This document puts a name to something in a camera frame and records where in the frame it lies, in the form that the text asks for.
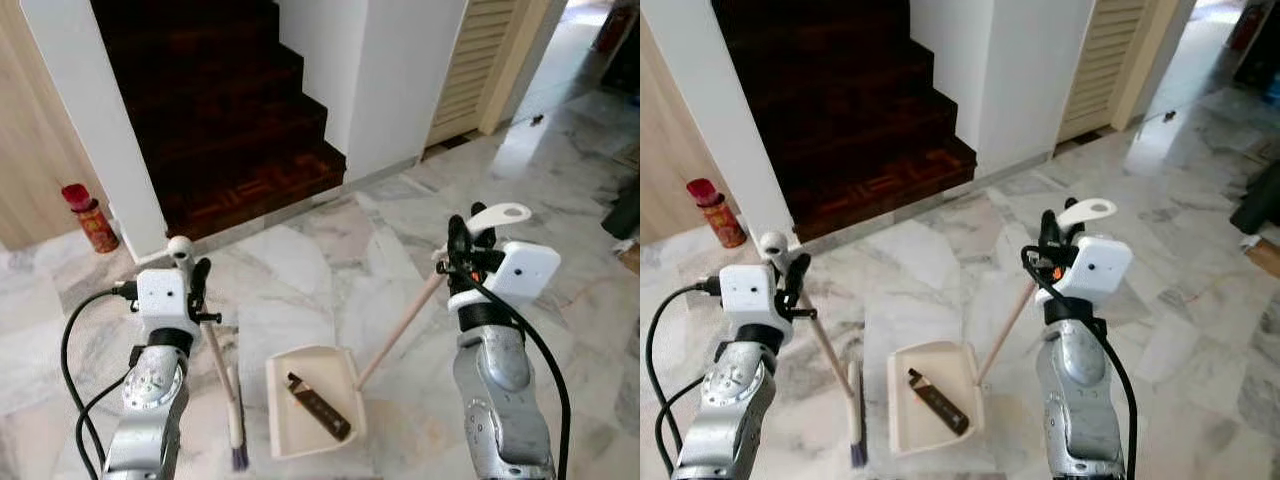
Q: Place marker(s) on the red cylindrical canister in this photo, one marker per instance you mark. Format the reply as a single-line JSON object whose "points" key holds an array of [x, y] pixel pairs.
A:
{"points": [[722, 220], [95, 225]]}

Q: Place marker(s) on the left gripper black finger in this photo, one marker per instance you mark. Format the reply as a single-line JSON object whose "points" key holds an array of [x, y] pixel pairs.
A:
{"points": [[199, 275], [798, 270]]}

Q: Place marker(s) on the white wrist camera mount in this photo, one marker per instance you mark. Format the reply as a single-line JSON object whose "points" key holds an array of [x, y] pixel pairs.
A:
{"points": [[165, 300], [1095, 268], [752, 297], [520, 275]]}

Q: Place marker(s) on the black bulky object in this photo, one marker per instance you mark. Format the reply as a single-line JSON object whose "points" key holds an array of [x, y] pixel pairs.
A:
{"points": [[1260, 200], [625, 210]]}

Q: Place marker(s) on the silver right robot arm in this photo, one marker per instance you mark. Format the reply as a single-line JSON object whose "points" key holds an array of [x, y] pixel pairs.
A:
{"points": [[500, 390], [1075, 390]]}

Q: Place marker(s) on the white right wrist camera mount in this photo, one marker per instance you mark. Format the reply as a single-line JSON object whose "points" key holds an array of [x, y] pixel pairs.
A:
{"points": [[520, 275], [1095, 268]]}

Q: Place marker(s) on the wooden broom with white knob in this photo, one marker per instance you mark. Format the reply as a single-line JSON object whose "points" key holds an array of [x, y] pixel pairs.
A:
{"points": [[180, 248], [773, 243]]}

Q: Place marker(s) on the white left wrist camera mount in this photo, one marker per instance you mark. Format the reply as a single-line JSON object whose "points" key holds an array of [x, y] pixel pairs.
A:
{"points": [[165, 300], [752, 297]]}

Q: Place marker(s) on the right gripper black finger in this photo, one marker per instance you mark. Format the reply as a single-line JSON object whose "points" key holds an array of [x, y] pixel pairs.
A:
{"points": [[1071, 235], [484, 240], [1048, 230], [458, 235]]}

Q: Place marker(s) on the dark brown flat scrap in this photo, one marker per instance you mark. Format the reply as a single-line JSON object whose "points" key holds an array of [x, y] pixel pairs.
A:
{"points": [[938, 400], [320, 405]]}

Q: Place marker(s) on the beige louvered door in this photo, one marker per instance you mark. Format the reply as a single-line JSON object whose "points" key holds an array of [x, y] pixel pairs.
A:
{"points": [[1110, 60], [480, 60]]}

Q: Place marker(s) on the dark wooden staircase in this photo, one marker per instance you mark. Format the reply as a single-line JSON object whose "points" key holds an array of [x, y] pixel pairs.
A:
{"points": [[850, 110], [220, 110]]}

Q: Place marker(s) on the light wooden cabinet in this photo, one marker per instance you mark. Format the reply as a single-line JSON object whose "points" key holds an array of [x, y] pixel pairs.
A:
{"points": [[668, 170], [30, 150]]}

